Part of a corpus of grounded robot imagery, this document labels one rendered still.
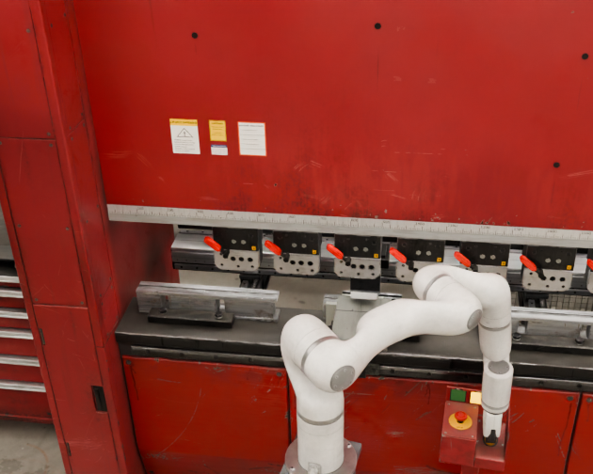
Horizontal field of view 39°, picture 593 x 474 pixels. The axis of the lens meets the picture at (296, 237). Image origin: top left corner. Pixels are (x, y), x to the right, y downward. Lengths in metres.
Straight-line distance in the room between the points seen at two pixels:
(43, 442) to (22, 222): 1.46
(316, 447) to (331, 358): 0.31
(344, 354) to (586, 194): 1.00
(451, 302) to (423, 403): 0.89
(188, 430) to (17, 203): 1.08
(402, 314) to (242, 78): 0.86
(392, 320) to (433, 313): 0.11
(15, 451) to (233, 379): 1.28
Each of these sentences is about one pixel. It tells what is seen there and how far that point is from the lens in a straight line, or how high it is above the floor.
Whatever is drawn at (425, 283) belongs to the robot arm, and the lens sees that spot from 2.23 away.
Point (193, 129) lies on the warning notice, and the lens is 2.62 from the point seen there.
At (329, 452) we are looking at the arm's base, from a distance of 2.21.
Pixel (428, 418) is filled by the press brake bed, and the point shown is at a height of 0.60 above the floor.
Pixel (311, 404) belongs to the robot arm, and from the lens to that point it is 2.11.
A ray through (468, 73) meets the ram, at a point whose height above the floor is 1.81.
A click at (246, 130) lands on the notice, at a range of 2.58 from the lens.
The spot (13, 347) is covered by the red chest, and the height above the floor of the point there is 0.53.
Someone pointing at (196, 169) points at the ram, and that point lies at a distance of 2.68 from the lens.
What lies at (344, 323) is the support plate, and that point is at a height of 1.00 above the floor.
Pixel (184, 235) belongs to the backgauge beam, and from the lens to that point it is 3.26.
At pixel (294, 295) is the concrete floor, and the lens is 4.57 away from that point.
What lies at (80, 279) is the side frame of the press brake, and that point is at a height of 1.16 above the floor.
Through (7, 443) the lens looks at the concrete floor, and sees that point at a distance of 4.00.
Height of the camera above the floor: 2.69
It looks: 32 degrees down
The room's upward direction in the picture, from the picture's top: 2 degrees counter-clockwise
